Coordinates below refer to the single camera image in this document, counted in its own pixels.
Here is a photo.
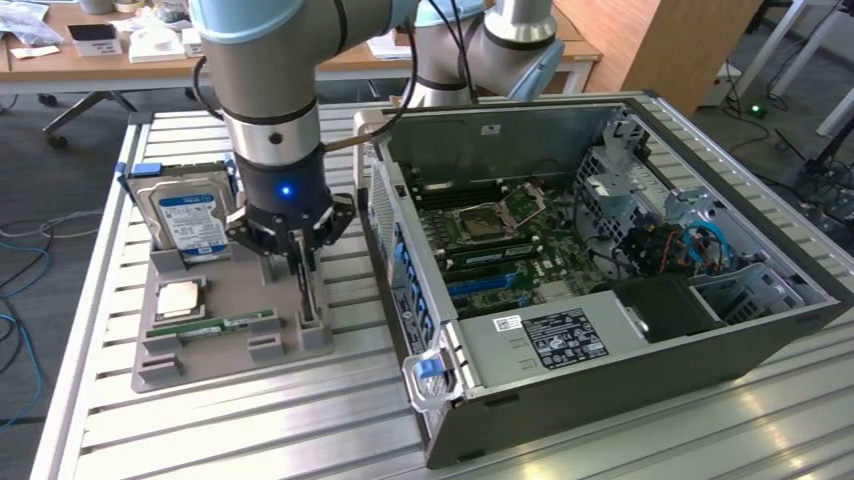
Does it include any graphics card with black fan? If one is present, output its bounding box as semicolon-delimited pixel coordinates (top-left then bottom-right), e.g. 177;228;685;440
292;239;322;330

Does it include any black wire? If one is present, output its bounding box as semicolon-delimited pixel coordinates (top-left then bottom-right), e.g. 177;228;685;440
569;187;636;282

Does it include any open black PC case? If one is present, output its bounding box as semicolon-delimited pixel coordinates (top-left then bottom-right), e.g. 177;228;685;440
351;96;854;471

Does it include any perforated metal drive cage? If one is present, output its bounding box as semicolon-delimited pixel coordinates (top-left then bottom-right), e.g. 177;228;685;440
572;144;675;241

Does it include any silver hard disk blue label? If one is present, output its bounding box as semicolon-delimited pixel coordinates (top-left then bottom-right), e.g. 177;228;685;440
129;167;236;262

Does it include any white desk frame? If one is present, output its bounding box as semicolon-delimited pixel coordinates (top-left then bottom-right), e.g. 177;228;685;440
725;0;854;136

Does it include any grey plastic parts rack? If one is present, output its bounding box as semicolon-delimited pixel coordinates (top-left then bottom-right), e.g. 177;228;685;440
129;247;336;394

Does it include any red wire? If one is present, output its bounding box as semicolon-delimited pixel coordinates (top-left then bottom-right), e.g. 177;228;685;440
664;232;712;274

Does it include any blue label hard drive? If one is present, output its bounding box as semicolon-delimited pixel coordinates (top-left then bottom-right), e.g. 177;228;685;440
114;153;238;251

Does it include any blue disk wire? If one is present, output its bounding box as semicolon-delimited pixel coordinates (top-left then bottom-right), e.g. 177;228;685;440
683;219;737;275

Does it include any wooden cabinet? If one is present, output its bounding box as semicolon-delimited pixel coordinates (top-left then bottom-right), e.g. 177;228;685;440
552;0;765;116

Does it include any metal socket cover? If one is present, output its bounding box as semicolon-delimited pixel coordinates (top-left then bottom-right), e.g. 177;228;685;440
499;180;557;237

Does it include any stack of white papers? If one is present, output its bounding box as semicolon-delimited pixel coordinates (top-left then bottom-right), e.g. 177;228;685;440
364;34;419;61

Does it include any clear plastic bag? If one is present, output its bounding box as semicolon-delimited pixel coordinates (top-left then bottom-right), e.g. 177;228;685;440
0;0;65;47

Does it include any RAM stick with white labels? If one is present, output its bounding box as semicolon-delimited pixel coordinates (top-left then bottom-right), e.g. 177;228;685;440
456;244;539;263

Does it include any metal disk bay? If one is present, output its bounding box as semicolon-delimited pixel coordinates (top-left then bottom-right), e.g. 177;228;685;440
685;262;808;326

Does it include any white box with black top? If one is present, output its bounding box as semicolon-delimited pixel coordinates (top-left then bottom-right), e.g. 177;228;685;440
65;23;124;58

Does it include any silver CPU chip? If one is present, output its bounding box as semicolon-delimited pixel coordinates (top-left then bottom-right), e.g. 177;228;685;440
152;282;202;320

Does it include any white box with tape roll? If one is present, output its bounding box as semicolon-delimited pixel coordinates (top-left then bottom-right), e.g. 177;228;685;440
126;27;188;64

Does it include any blue floor cable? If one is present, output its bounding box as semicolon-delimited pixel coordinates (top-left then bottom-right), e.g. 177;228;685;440
0;239;52;431

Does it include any white floor cable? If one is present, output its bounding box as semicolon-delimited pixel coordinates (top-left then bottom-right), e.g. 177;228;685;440
0;209;105;239

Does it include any grey desk leg with casters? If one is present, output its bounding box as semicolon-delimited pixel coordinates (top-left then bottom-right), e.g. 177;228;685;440
40;91;142;149

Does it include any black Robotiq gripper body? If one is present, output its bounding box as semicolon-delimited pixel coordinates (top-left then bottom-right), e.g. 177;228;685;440
234;148;336;227

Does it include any green RAM stick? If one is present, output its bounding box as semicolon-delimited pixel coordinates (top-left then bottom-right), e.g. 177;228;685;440
144;309;277;340

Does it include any wooden office desk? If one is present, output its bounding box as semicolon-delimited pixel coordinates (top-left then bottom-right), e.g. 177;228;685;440
312;0;601;109
0;0;241;96

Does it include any white power box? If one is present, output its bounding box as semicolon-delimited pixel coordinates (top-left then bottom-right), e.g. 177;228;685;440
711;63;744;109

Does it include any blue case latch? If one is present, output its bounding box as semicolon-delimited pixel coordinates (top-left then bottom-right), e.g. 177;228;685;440
412;349;447;384

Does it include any black equipment stand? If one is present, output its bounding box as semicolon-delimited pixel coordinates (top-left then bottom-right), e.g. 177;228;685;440
772;112;854;236

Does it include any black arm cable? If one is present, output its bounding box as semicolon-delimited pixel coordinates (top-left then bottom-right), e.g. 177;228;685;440
318;0;483;151

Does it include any CPU socket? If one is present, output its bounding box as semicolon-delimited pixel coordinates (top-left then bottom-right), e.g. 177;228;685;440
451;203;516;247

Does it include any grey power supply unit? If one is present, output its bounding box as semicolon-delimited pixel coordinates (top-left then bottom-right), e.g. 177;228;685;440
449;289;653;392

